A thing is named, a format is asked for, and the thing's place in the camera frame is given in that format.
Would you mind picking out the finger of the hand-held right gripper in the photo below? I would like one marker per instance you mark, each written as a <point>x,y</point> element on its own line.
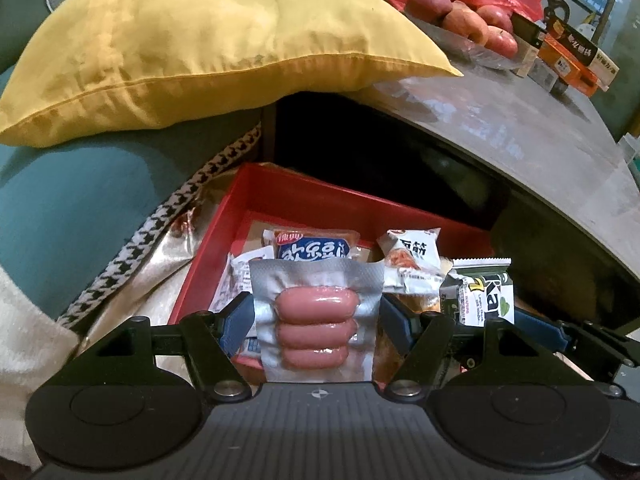
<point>542,327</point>

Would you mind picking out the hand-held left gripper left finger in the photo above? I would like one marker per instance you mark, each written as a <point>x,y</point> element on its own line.
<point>239,321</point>

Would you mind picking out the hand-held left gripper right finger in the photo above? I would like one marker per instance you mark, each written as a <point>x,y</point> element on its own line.
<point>397,321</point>

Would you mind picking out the green white wafer packet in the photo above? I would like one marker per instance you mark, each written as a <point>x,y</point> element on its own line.
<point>480,296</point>

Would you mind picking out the silver sausage packet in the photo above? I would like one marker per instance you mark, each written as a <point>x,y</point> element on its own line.
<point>317,310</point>

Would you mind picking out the blue red snack packet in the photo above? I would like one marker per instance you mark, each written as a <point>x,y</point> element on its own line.
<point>312,249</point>

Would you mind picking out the red cardboard box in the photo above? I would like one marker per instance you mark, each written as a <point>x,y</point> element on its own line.
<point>310,195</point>

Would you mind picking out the white red printed packet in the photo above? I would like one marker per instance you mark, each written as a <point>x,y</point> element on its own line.
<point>235,275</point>

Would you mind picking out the white snack packet red picture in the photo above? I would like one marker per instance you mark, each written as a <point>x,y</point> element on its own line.
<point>412,260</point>

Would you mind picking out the houndstooth cloth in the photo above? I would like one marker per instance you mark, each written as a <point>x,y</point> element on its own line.
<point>150,240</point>

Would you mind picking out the teal sofa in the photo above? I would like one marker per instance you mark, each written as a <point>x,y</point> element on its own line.
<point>95,190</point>

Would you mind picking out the round dark table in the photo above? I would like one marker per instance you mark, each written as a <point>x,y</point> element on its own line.
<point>525,125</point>

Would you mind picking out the cream fleece blanket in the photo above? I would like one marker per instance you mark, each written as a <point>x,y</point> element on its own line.
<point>30,350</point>

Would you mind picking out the orange carton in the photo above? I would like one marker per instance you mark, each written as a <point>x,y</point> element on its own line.
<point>567,67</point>

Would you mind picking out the tray of red apples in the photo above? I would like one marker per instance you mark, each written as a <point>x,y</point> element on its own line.
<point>470,52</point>

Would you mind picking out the yellow pillow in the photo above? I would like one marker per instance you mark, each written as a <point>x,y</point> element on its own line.
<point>200,45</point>

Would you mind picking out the black carton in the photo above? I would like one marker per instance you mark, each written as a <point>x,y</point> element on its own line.
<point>585,47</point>

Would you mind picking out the red apple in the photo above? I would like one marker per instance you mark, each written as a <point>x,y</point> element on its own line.
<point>501,42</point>
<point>462,22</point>
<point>495,17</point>
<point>430,2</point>

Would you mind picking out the dark small box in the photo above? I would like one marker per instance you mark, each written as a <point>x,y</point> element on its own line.
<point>527,30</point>

